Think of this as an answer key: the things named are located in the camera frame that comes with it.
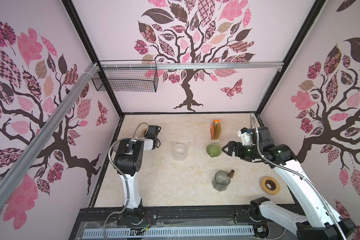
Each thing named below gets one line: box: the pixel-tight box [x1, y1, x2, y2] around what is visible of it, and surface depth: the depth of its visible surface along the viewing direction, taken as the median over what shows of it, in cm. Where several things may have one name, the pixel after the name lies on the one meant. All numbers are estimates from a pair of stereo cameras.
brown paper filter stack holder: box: [210, 119, 222, 142], surface depth 104 cm
